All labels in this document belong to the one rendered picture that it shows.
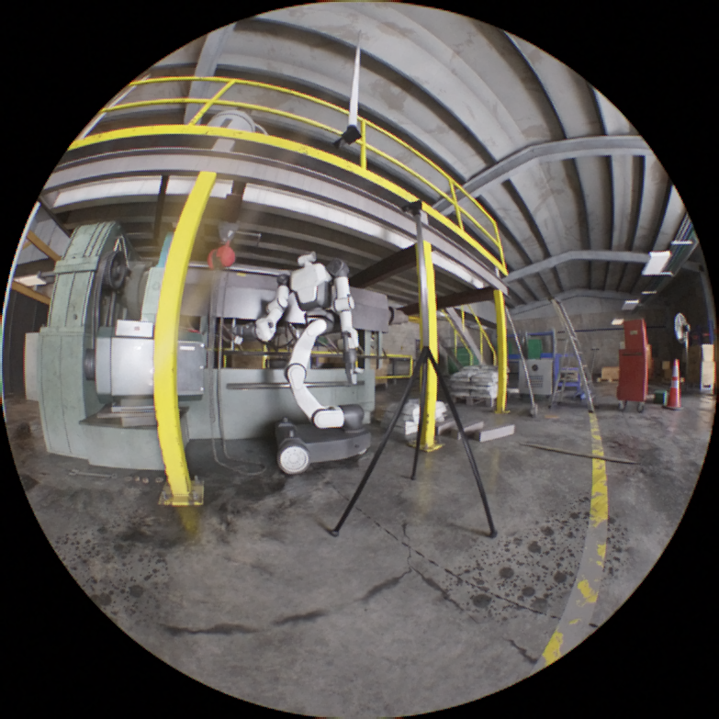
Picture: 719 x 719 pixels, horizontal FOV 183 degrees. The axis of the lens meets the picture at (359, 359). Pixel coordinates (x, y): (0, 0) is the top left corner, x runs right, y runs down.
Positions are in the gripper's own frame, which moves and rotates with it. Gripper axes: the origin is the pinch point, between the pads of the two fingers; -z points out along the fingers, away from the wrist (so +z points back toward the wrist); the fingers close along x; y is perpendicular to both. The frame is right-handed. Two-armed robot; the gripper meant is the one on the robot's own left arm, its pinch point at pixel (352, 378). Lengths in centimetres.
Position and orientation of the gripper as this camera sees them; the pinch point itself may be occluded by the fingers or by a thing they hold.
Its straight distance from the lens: 141.4
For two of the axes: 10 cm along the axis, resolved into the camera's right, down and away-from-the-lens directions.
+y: 9.6, -1.4, -2.4
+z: -1.1, -9.8, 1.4
